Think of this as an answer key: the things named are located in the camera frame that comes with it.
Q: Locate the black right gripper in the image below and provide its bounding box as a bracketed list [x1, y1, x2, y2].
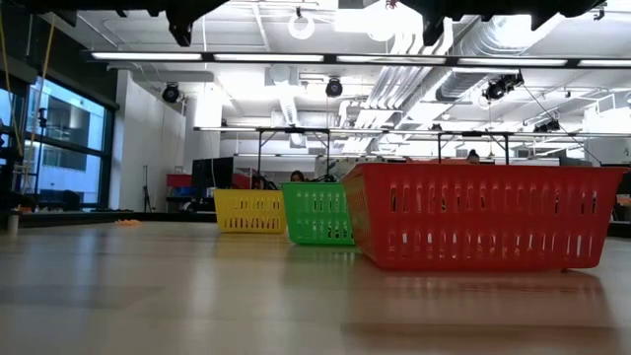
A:
[397, 0, 457, 47]

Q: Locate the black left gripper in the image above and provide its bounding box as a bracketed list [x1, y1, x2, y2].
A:
[164, 0, 230, 48]

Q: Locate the long black linear light fixture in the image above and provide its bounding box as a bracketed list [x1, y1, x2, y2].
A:
[81, 48, 631, 70]

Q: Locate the black spotlight cluster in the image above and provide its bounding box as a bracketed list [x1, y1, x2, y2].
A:
[481, 72, 526, 103]

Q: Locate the black monitor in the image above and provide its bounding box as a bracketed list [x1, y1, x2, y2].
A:
[190, 156, 236, 191]

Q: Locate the large dark-framed window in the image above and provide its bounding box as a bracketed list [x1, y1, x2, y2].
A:
[0, 73, 115, 211]

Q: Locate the thin black tripod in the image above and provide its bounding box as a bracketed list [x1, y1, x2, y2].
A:
[140, 164, 153, 214]

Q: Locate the yellow plastic basket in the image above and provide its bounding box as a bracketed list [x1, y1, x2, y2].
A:
[213, 188, 287, 235]

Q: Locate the red plastic basket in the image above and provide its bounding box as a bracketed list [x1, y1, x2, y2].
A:
[340, 163, 630, 272]

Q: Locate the green plastic basket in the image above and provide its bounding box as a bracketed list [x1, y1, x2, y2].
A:
[280, 180, 357, 247]

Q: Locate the silver ventilation duct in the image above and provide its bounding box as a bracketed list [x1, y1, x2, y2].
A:
[433, 14, 548, 103]

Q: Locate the white ceiling ring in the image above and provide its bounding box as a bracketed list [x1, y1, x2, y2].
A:
[287, 10, 316, 41]

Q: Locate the black metal rig frame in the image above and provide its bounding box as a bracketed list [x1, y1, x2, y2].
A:
[436, 130, 512, 167]
[255, 126, 332, 178]

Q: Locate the black aluminium table frame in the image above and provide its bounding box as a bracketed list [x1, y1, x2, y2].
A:
[18, 210, 631, 239]

